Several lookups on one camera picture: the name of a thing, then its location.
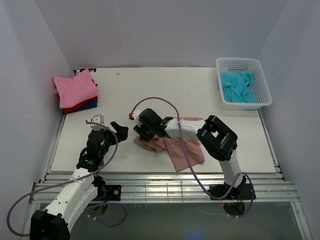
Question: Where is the dusty pink t shirt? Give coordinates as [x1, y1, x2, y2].
[133, 117, 205, 172]

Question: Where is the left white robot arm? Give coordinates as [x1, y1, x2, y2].
[29, 119, 129, 240]

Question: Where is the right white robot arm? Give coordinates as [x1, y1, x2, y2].
[129, 108, 246, 200]

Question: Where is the folded blue t shirt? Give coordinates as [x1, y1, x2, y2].
[63, 83, 100, 115]

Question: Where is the folded red t shirt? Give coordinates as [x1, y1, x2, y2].
[62, 96, 98, 114]

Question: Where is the folded pink t shirt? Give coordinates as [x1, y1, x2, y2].
[53, 69, 99, 109]

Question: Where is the turquoise t shirt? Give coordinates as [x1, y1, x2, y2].
[220, 72, 256, 104]

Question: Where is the white plastic basket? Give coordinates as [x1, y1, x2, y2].
[216, 57, 273, 110]

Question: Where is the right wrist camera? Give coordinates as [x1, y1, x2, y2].
[129, 109, 142, 121]

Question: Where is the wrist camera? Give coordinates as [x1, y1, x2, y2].
[85, 114, 104, 124]
[129, 109, 142, 121]

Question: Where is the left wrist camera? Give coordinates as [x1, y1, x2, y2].
[85, 114, 104, 124]

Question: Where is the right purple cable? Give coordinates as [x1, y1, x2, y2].
[131, 96, 255, 219]

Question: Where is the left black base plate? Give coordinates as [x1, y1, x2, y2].
[93, 185, 122, 202]

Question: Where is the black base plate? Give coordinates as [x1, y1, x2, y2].
[93, 185, 122, 202]
[208, 183, 256, 200]

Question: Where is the aluminium frame rail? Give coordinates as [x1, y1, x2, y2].
[28, 172, 301, 205]

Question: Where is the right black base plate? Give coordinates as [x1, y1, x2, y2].
[208, 183, 256, 200]

